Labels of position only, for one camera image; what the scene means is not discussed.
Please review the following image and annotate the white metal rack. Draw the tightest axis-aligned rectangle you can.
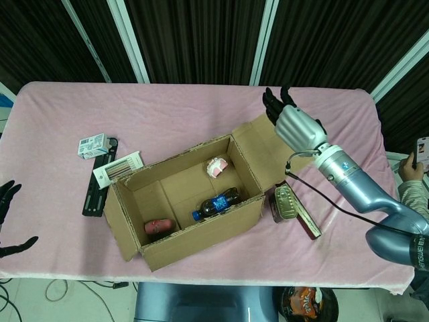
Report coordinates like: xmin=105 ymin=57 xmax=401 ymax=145
xmin=385 ymin=150 xmax=403 ymax=202

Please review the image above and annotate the black right hand cable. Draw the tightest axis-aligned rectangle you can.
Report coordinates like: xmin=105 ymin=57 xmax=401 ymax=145
xmin=284 ymin=150 xmax=420 ymax=235

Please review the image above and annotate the small white blue-print carton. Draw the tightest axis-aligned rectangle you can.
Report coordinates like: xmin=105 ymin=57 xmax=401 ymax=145
xmin=77 ymin=132 xmax=113 ymax=160

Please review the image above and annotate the white packet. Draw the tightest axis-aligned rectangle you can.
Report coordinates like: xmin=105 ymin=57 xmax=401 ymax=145
xmin=93 ymin=150 xmax=145 ymax=190

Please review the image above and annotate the brown cardboard shipping box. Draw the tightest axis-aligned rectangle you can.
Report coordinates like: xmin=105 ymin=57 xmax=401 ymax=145
xmin=103 ymin=113 xmax=312 ymax=272

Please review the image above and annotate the wide white frame post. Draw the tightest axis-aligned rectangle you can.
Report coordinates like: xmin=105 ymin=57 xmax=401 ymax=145
xmin=107 ymin=0 xmax=150 ymax=84
xmin=249 ymin=0 xmax=279 ymax=87

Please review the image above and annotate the black slotted metal plate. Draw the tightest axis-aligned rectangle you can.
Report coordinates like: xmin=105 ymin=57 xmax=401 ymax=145
xmin=82 ymin=136 xmax=119 ymax=218

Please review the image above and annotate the slanted white frame post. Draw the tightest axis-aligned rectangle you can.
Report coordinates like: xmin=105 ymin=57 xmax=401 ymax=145
xmin=370 ymin=33 xmax=429 ymax=101

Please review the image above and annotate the bystander bare hand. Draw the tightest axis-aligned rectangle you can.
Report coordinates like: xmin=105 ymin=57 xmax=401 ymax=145
xmin=398 ymin=152 xmax=425 ymax=182

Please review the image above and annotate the white smartphone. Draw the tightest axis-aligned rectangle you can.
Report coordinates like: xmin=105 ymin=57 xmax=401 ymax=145
xmin=416 ymin=136 xmax=429 ymax=168

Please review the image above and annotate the grey floor cable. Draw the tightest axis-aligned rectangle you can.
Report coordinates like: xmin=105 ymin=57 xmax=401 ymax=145
xmin=45 ymin=278 xmax=70 ymax=301

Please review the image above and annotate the cola bottle blue label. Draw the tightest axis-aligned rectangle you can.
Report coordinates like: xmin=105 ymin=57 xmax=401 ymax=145
xmin=192 ymin=188 xmax=242 ymax=221

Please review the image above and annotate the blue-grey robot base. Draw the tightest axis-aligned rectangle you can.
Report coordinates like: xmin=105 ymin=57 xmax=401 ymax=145
xmin=133 ymin=282 xmax=279 ymax=322

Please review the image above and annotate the pink white denture toy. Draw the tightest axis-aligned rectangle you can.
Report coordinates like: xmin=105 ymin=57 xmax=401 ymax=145
xmin=206 ymin=157 xmax=231 ymax=178

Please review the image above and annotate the long dark red box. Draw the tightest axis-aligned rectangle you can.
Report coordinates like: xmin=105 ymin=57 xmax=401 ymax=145
xmin=276 ymin=180 xmax=322 ymax=241

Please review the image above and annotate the white blue equipment box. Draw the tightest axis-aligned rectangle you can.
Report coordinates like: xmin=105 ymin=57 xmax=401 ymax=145
xmin=0 ymin=82 xmax=16 ymax=135

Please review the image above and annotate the gold rectangular tin can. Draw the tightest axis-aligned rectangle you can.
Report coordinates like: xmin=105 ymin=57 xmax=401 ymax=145
xmin=270 ymin=183 xmax=300 ymax=224

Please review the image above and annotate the pink sausage toy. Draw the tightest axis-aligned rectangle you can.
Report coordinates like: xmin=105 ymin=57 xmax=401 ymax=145
xmin=144 ymin=218 xmax=174 ymax=235

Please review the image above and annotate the orange snack bag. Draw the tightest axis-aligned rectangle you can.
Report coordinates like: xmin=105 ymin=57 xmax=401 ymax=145
xmin=288 ymin=286 xmax=324 ymax=318

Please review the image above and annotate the bystander striped sleeve forearm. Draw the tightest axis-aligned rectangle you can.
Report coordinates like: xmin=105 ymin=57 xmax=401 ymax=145
xmin=398 ymin=179 xmax=429 ymax=215

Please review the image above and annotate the pink tablecloth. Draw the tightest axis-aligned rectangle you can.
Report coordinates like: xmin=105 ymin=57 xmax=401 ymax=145
xmin=0 ymin=81 xmax=416 ymax=296

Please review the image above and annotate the black round bin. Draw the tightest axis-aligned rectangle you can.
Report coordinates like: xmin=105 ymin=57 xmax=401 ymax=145
xmin=280 ymin=285 xmax=339 ymax=322

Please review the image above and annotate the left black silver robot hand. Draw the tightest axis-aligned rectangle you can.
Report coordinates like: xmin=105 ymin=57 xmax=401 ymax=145
xmin=0 ymin=180 xmax=40 ymax=259

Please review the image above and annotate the thin white frame post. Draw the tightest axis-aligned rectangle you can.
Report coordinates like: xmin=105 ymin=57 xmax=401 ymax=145
xmin=62 ymin=0 xmax=111 ymax=83

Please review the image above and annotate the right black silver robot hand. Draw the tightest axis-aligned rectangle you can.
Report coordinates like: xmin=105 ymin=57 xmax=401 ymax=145
xmin=261 ymin=86 xmax=328 ymax=154

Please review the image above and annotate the black floor cable with plug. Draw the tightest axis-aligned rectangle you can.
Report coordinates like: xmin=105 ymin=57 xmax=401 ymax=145
xmin=80 ymin=280 xmax=130 ymax=290

